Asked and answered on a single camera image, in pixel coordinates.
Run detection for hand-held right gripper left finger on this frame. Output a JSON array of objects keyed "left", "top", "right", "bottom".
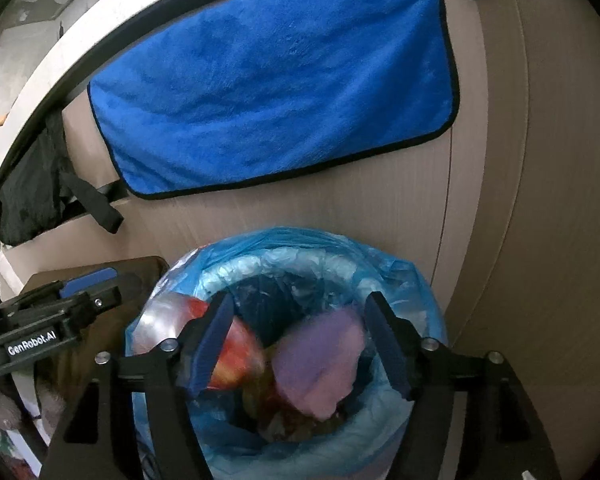
[{"left": 40, "top": 291, "right": 237, "bottom": 480}]

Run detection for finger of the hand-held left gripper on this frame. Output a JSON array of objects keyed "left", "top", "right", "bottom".
[
  {"left": 0, "top": 267, "right": 118, "bottom": 317},
  {"left": 64, "top": 284, "right": 124, "bottom": 327}
]

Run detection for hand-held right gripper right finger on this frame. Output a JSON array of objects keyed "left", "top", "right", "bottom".
[{"left": 364, "top": 291, "right": 562, "bottom": 480}]

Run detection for crushed red can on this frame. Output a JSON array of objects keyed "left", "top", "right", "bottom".
[{"left": 180, "top": 296, "right": 269, "bottom": 392}]

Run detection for purple white wrapper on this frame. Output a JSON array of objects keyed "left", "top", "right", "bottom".
[{"left": 271, "top": 306, "right": 370, "bottom": 422}]

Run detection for blue plastic bin liner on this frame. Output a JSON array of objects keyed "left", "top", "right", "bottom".
[{"left": 125, "top": 226, "right": 449, "bottom": 480}]

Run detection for brown table cloth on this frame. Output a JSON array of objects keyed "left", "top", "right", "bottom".
[{"left": 22, "top": 256, "right": 169, "bottom": 363}]

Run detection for black bag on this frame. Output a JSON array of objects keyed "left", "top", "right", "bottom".
[{"left": 0, "top": 110, "right": 126, "bottom": 247}]

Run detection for white kitchen countertop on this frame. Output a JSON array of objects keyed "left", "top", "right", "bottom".
[{"left": 0, "top": 0, "right": 487, "bottom": 192}]

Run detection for blue towel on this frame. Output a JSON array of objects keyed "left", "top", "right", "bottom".
[{"left": 87, "top": 0, "right": 462, "bottom": 201}]

